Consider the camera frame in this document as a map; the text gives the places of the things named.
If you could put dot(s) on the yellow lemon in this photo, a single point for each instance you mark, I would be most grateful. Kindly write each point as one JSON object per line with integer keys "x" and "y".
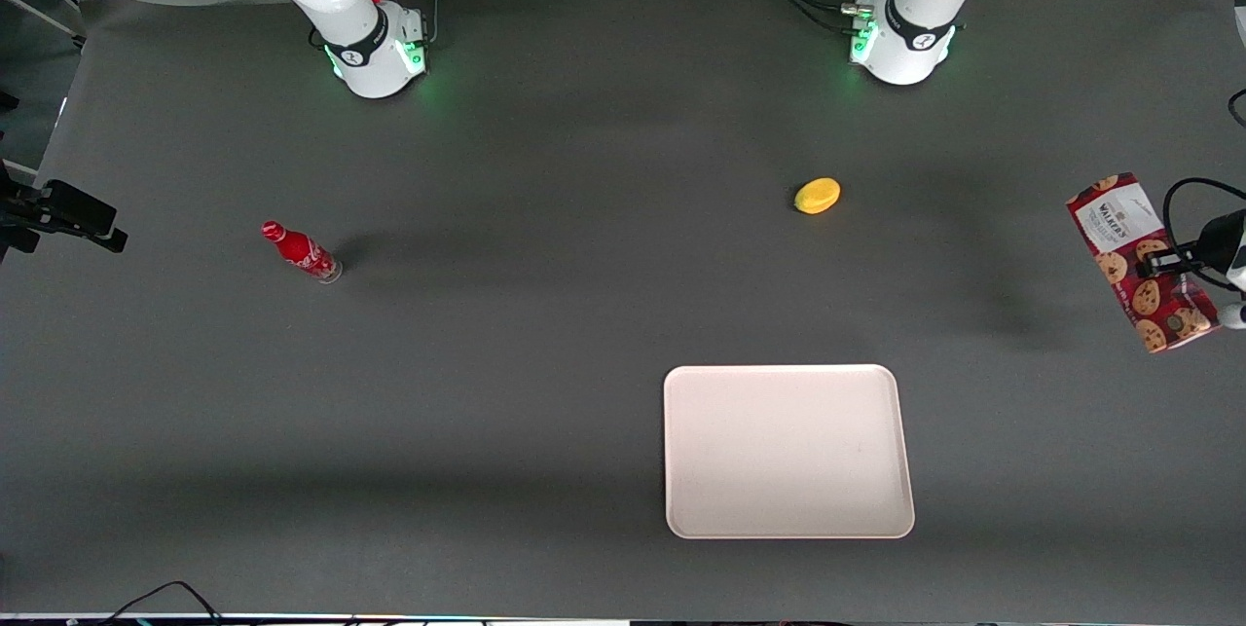
{"x": 818, "y": 196}

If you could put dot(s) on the white rectangular plastic tray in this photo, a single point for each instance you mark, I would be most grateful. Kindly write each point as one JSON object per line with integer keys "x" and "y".
{"x": 788, "y": 451}

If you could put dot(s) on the red cola bottle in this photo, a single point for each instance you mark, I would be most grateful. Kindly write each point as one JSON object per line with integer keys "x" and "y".
{"x": 300, "y": 250}

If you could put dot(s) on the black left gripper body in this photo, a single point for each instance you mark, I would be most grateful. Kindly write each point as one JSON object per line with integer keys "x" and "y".
{"x": 1220, "y": 240}

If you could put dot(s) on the black camera on clamp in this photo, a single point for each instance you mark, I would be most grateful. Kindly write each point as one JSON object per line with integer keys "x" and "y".
{"x": 68, "y": 209}

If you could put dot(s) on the red chocolate chip cookie box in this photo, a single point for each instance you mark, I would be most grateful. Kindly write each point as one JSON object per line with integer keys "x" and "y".
{"x": 1129, "y": 246}

